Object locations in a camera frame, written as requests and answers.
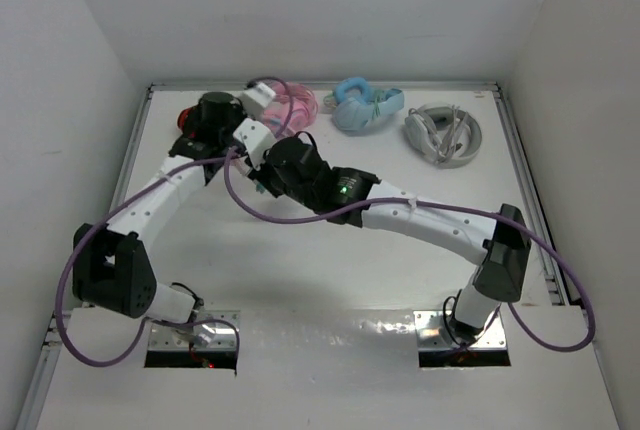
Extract white grey headphones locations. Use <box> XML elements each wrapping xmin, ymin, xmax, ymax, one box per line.
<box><xmin>404</xmin><ymin>103</ymin><xmax>483</xmax><ymax>169</ymax></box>

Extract light blue headphones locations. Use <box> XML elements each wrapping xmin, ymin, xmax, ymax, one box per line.
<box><xmin>323</xmin><ymin>77</ymin><xmax>405</xmax><ymax>134</ymax></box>

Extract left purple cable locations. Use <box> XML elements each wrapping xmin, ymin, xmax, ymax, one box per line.
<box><xmin>52</xmin><ymin>76</ymin><xmax>294</xmax><ymax>367</ymax></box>

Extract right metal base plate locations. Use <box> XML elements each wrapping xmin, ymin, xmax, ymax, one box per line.
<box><xmin>413</xmin><ymin>310</ymin><xmax>507</xmax><ymax>352</ymax></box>

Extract purple cable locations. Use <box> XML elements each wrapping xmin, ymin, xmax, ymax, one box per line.
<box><xmin>52</xmin><ymin>76</ymin><xmax>294</xmax><ymax>367</ymax></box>
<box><xmin>223</xmin><ymin>147</ymin><xmax>596</xmax><ymax>352</ymax></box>

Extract metal base plate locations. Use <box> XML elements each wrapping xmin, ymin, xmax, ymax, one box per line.
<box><xmin>413</xmin><ymin>310</ymin><xmax>507</xmax><ymax>352</ymax></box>
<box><xmin>148</xmin><ymin>309</ymin><xmax>240</xmax><ymax>352</ymax></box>

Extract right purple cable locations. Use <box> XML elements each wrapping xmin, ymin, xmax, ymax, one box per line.
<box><xmin>223</xmin><ymin>147</ymin><xmax>596</xmax><ymax>352</ymax></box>

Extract red black headphones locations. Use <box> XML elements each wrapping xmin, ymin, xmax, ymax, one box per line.
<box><xmin>177</xmin><ymin>105</ymin><xmax>199</xmax><ymax>135</ymax></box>

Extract aluminium table frame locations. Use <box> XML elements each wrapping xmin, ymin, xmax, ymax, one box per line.
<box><xmin>14</xmin><ymin>80</ymin><xmax>586</xmax><ymax>430</ymax></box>

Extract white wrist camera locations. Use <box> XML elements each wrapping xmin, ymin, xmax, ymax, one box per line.
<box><xmin>238</xmin><ymin>82</ymin><xmax>276</xmax><ymax>118</ymax></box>
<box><xmin>232</xmin><ymin>118</ymin><xmax>277</xmax><ymax>175</ymax></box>

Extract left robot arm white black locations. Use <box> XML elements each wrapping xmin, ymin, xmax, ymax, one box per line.
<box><xmin>72</xmin><ymin>92</ymin><xmax>246</xmax><ymax>325</ymax></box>

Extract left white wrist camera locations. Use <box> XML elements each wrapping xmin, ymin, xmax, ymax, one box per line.
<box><xmin>238</xmin><ymin>82</ymin><xmax>276</xmax><ymax>118</ymax></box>

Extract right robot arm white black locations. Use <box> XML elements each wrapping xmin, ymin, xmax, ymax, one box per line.
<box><xmin>247</xmin><ymin>137</ymin><xmax>531</xmax><ymax>345</ymax></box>

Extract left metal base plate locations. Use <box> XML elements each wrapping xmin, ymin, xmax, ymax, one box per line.
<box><xmin>148</xmin><ymin>309</ymin><xmax>240</xmax><ymax>352</ymax></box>

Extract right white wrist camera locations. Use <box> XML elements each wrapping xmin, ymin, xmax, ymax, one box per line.
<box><xmin>232</xmin><ymin>118</ymin><xmax>277</xmax><ymax>175</ymax></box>

